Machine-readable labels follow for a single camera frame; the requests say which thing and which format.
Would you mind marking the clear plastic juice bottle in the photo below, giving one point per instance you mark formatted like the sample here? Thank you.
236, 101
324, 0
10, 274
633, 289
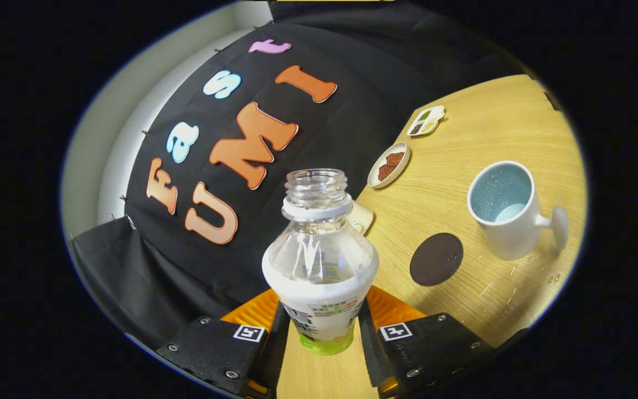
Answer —
319, 266

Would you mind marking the white cup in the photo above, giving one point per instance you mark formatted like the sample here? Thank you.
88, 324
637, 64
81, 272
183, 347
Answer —
507, 233

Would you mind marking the round dish with brown food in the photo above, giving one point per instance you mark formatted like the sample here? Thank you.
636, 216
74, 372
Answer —
389, 165

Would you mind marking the dark brown round coaster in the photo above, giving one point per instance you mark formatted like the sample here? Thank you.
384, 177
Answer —
436, 259

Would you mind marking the cream toaster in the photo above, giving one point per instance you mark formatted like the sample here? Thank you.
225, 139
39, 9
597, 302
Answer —
362, 217

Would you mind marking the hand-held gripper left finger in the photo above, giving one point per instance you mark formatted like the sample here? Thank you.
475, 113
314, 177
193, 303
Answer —
272, 366

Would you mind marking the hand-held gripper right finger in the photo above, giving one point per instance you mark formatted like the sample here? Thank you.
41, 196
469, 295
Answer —
369, 354

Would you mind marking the wooden table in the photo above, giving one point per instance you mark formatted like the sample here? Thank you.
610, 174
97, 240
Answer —
490, 122

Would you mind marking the white divided seed dish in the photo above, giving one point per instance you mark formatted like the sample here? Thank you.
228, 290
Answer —
426, 121

